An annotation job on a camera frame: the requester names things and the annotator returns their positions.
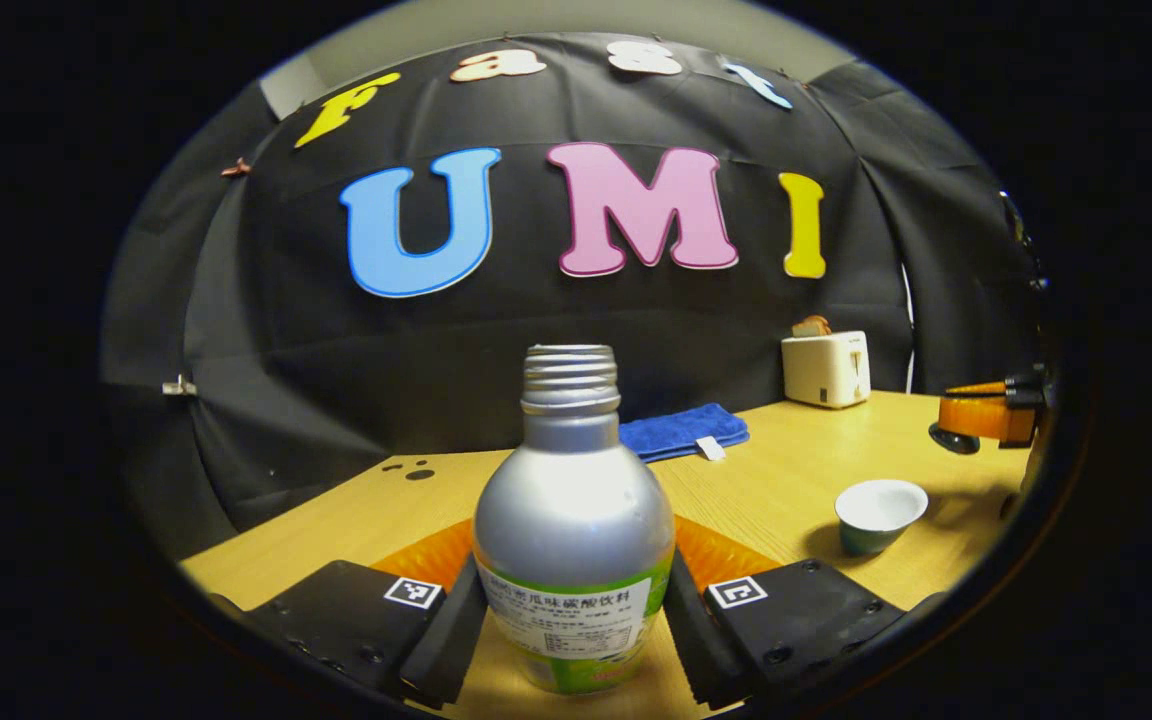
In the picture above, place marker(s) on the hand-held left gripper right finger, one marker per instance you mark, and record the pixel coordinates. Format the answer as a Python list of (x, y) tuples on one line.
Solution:
[(696, 640)]

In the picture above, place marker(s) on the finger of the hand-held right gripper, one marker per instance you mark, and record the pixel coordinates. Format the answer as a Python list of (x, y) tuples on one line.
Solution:
[(986, 388), (986, 420)]

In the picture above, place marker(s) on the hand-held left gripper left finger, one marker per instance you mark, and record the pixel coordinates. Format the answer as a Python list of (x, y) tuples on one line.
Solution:
[(446, 640)]

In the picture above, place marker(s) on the silver green water bottle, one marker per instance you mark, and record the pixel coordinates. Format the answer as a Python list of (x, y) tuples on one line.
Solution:
[(571, 500)]

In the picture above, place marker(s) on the bread slice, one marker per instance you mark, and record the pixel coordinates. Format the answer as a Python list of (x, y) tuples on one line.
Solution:
[(812, 327)]

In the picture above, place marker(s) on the folded blue towel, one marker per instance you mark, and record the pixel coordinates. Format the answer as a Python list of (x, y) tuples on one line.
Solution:
[(681, 430)]

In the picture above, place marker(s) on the red clip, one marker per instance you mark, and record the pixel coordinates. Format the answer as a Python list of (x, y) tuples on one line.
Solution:
[(236, 168)]

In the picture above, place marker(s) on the teal teacup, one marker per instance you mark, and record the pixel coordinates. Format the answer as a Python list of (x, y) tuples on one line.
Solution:
[(876, 520)]

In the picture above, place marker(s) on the white toaster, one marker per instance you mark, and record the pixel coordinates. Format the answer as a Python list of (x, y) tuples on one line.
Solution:
[(826, 370)]

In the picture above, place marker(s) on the teal teacup lid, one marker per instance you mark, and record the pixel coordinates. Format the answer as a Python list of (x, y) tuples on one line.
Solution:
[(951, 441)]

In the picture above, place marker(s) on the black backdrop cloth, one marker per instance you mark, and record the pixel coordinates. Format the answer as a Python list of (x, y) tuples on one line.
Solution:
[(536, 320)]

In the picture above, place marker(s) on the silver binder clip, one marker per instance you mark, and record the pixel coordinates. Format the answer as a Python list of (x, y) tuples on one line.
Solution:
[(179, 385)]

